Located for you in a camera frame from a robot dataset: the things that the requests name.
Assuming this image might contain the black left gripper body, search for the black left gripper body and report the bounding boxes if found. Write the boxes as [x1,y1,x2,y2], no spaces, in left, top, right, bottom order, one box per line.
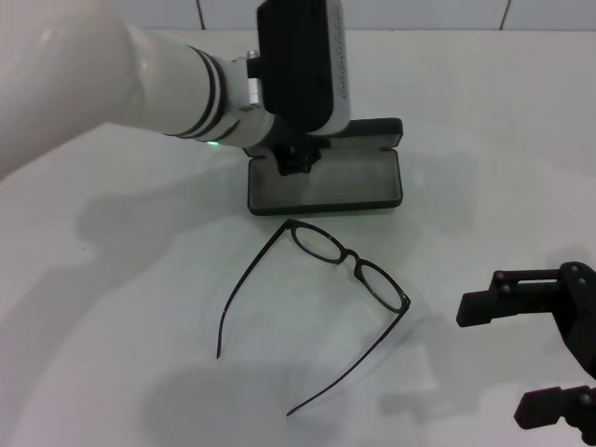
[272,132,330,177]

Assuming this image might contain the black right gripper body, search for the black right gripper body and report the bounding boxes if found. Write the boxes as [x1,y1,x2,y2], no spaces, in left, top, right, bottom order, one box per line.
[556,261,596,383]

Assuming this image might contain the black glasses case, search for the black glasses case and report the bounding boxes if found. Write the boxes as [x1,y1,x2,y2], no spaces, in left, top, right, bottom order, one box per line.
[246,117,404,216]

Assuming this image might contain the black glasses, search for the black glasses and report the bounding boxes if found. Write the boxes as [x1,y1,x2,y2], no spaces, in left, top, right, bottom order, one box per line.
[215,218,412,417]

